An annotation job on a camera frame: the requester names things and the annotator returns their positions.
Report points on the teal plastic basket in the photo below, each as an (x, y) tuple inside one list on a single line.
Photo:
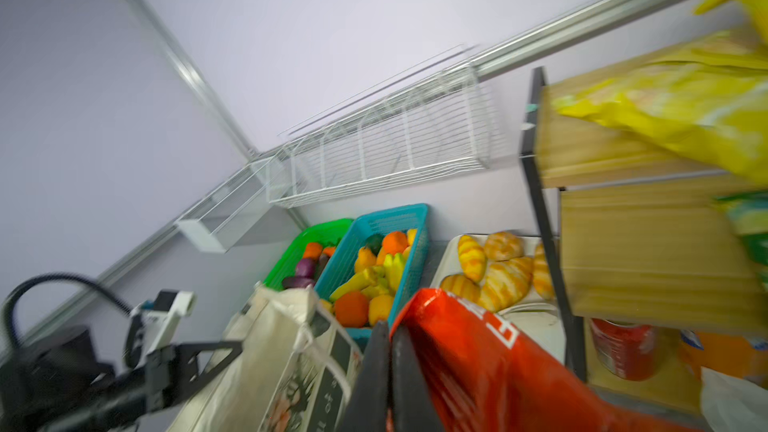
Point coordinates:
[(341, 266)]

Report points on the white bread tray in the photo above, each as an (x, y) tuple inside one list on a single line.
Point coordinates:
[(538, 318)]

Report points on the orange fruit front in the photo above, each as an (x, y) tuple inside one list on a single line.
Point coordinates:
[(351, 310)]

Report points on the orange fruit back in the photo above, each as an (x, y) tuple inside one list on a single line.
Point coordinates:
[(395, 242)]

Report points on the croissant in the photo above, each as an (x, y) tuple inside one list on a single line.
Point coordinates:
[(503, 246), (461, 286), (542, 281), (506, 283), (472, 258)]

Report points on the small white mesh basket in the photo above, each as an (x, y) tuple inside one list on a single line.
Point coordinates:
[(220, 220)]

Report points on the green snack bag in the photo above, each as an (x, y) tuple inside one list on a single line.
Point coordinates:
[(747, 215)]

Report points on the croissant top middle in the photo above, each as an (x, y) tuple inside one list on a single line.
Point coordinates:
[(503, 246)]

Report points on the yellow chip bag left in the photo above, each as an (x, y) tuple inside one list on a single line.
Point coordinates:
[(706, 100)]

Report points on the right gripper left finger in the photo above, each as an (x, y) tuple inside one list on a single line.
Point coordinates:
[(367, 409)]

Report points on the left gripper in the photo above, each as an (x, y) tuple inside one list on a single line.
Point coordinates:
[(170, 373)]

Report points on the red soda can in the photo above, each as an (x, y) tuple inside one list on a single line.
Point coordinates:
[(627, 350)]

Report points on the croissant far left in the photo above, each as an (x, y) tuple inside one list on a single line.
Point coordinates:
[(472, 258)]

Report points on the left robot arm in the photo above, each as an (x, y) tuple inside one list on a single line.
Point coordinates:
[(57, 383)]

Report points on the black wooden shelf rack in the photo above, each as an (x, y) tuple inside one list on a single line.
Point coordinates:
[(631, 234)]

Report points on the orange fruit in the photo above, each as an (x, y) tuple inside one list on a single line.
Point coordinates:
[(351, 310), (395, 242)]

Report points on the long white wire basket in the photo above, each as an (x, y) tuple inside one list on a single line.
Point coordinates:
[(433, 120)]

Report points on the green avocado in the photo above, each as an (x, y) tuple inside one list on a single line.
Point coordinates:
[(374, 243)]

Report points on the croissant centre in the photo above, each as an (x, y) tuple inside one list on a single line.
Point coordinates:
[(506, 283)]

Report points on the white plastic grocery bag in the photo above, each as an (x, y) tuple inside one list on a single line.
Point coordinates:
[(732, 404)]

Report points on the banana bunch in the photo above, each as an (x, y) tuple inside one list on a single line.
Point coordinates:
[(376, 280)]

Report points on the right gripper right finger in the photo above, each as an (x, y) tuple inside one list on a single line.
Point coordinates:
[(411, 404)]

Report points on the croissant front left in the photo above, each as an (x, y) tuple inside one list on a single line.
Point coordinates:
[(461, 286)]

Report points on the yellow lemon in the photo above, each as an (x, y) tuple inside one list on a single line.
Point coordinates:
[(411, 236)]

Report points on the green plastic basket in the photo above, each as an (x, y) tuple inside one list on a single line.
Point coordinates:
[(327, 233)]

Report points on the croissant far right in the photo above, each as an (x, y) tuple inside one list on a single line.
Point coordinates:
[(542, 281)]

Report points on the purple onion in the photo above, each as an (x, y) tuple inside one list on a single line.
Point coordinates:
[(306, 268)]

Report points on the orange red tomato back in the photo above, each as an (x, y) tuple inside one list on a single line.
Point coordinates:
[(312, 251)]

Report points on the yellow fruit front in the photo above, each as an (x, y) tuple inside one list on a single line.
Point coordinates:
[(379, 309)]

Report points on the cream canvas tote bag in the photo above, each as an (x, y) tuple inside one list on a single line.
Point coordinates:
[(296, 371)]

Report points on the orange soda can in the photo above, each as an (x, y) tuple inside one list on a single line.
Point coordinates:
[(735, 356)]

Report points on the red snack bag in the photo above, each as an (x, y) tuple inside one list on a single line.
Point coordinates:
[(483, 373)]

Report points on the yellow pear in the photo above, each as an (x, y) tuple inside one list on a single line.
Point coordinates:
[(366, 258)]

